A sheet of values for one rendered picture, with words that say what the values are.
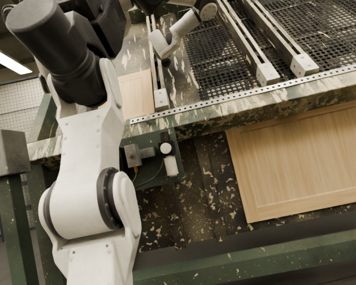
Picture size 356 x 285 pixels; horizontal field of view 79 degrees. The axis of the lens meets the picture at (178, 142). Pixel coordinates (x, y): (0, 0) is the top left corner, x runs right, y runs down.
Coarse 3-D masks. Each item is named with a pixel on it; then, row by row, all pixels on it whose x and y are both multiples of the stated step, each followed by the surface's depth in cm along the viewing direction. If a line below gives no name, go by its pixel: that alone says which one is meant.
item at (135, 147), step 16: (128, 144) 97; (144, 144) 97; (160, 144) 89; (176, 144) 95; (128, 160) 86; (144, 160) 96; (160, 160) 96; (176, 160) 95; (128, 176) 97; (144, 176) 96; (160, 176) 95; (176, 176) 95
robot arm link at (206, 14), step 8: (176, 0) 84; (184, 0) 85; (192, 0) 86; (200, 0) 86; (208, 0) 87; (200, 8) 89; (208, 8) 90; (216, 8) 91; (200, 16) 92; (208, 16) 93
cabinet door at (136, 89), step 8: (136, 72) 131; (144, 72) 130; (120, 80) 130; (128, 80) 128; (136, 80) 127; (144, 80) 125; (120, 88) 126; (128, 88) 124; (136, 88) 123; (144, 88) 121; (152, 88) 120; (128, 96) 120; (136, 96) 119; (144, 96) 117; (152, 96) 116; (104, 104) 120; (128, 104) 116; (136, 104) 115; (144, 104) 113; (152, 104) 112; (128, 112) 112; (136, 112) 111; (144, 112) 110; (152, 112) 108
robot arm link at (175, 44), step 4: (172, 28) 99; (172, 32) 100; (176, 32) 99; (172, 36) 100; (176, 36) 100; (180, 36) 101; (172, 40) 100; (176, 40) 100; (180, 40) 103; (172, 44) 101; (176, 44) 101; (168, 48) 102; (172, 48) 102; (176, 48) 104; (160, 52) 103; (164, 52) 103; (168, 52) 103; (172, 52) 106; (160, 56) 105; (164, 56) 105
